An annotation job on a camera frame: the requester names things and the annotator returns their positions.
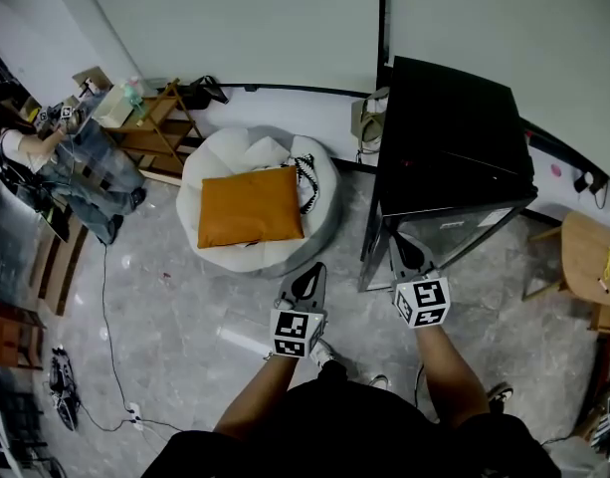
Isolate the person's left forearm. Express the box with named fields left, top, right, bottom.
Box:
left=213, top=354, right=305, bottom=440

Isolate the person's left white shoe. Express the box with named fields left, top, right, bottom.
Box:
left=311, top=339, right=338, bottom=367

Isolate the person's black clothing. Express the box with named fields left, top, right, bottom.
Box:
left=139, top=360, right=564, bottom=478

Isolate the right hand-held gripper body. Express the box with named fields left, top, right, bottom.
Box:
left=393, top=265, right=452, bottom=330

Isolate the beige bag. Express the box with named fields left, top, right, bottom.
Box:
left=350, top=86, right=391, bottom=157

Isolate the black white braided strap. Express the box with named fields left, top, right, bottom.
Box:
left=284, top=153, right=318, bottom=216

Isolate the cardboard box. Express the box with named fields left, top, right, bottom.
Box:
left=71, top=66, right=111, bottom=100

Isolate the orange cushion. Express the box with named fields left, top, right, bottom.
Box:
left=196, top=165, right=305, bottom=251

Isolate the black device on floor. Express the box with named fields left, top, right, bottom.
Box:
left=48, top=346, right=82, bottom=432

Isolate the person's right forearm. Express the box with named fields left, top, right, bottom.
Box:
left=413, top=324, right=491, bottom=430

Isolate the white roller blind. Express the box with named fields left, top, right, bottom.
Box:
left=388, top=0, right=610, bottom=178
left=80, top=0, right=380, bottom=94

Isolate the green plastic bottle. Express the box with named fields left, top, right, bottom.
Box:
left=123, top=76, right=146, bottom=112

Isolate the round wooden side table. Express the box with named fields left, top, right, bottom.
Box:
left=521, top=210, right=610, bottom=311

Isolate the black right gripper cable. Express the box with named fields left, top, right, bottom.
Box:
left=413, top=363, right=429, bottom=408

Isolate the wooden shelf rack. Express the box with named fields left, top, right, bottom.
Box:
left=104, top=78, right=206, bottom=188

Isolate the glossy dark table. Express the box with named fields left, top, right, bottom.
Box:
left=0, top=181, right=70, bottom=293

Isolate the white power strip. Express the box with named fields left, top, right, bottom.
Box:
left=124, top=401, right=145, bottom=432

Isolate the long black floor cable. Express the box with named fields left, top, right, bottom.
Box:
left=78, top=244, right=186, bottom=435

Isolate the black plug with cord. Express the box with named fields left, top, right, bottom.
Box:
left=587, top=171, right=609, bottom=211

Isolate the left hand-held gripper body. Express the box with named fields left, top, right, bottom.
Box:
left=269, top=299, right=329, bottom=359

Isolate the brown striped rug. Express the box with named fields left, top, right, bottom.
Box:
left=29, top=216, right=90, bottom=318

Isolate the white beanbag chair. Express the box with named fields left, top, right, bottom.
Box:
left=175, top=125, right=343, bottom=279

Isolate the brown wooden crate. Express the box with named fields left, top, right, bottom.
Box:
left=0, top=301, right=47, bottom=371

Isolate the white box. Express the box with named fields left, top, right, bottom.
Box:
left=92, top=83, right=136, bottom=129

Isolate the black handbag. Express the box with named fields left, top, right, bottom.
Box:
left=174, top=75, right=230, bottom=112

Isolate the black mini fridge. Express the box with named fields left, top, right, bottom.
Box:
left=357, top=55, right=539, bottom=294

